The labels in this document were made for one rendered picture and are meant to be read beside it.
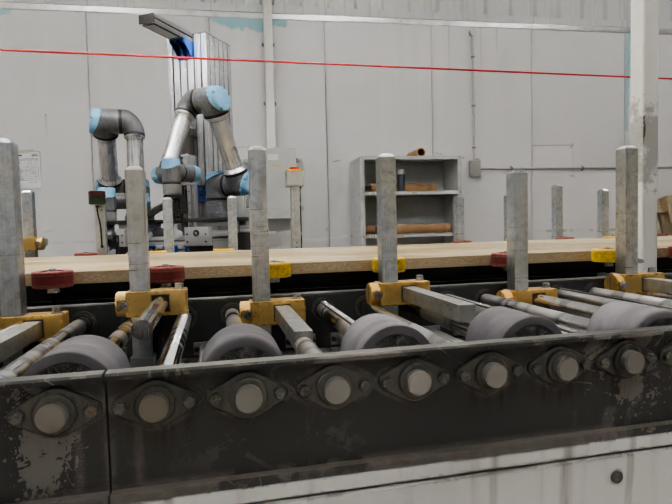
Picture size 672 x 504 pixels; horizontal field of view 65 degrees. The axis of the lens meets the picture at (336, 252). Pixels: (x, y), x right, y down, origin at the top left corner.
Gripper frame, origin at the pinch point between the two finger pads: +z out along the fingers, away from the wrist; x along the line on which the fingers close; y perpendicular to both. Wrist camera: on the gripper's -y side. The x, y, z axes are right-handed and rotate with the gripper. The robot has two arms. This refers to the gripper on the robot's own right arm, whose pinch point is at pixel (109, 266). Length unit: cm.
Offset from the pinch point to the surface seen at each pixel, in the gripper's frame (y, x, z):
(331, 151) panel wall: 218, -153, -83
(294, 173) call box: -37, -79, -37
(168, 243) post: -35.6, -28.7, -10.3
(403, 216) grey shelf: 213, -218, -22
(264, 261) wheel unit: -145, -56, -9
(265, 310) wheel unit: -145, -56, 2
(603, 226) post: -36, -228, -12
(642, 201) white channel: -133, -159, -20
